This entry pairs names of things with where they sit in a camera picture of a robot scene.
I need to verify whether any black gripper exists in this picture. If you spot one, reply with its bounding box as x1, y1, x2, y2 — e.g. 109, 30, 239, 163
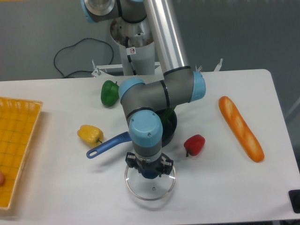
125, 152, 173, 177

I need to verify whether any glass pot lid blue knob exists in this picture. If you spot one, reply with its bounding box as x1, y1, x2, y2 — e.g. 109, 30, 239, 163
124, 153, 176, 201

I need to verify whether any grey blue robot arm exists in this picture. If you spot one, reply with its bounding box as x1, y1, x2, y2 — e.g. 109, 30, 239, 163
81, 0, 206, 179

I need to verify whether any dark blue saucepan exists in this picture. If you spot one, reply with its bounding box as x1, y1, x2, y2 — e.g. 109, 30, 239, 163
86, 110, 177, 158

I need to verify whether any red bell pepper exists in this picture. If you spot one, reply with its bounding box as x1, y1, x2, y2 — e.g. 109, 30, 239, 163
184, 135, 205, 157

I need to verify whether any green scallion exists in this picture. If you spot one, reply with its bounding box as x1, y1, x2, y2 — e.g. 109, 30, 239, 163
160, 66, 206, 125

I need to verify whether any yellow bell pepper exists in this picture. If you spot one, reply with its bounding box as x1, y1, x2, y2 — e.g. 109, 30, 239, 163
77, 125, 104, 147

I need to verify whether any green bell pepper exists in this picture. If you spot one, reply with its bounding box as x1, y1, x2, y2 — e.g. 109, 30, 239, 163
101, 80, 119, 107

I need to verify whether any orange baguette bread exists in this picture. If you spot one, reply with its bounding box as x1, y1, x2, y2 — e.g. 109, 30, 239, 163
218, 96, 264, 163

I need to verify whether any yellow wicker basket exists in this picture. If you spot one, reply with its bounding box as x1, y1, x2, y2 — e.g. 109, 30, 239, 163
0, 97, 43, 210

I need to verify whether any black corner device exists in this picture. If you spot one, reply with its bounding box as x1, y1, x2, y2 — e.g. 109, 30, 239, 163
288, 189, 300, 214

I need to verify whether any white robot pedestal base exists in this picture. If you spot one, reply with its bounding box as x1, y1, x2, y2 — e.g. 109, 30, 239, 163
91, 17, 160, 77

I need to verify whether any black floor cable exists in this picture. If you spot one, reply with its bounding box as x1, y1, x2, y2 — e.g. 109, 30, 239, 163
53, 37, 114, 79

